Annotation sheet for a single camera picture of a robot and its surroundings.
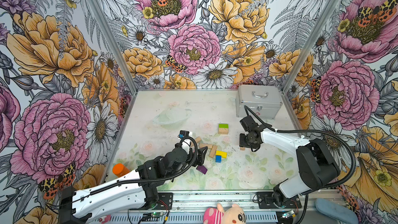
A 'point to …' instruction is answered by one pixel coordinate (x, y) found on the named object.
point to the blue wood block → (218, 158)
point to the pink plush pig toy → (232, 215)
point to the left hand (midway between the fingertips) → (198, 150)
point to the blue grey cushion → (336, 210)
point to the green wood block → (223, 125)
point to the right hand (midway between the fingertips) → (244, 148)
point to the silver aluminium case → (265, 100)
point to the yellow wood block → (223, 154)
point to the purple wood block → (202, 169)
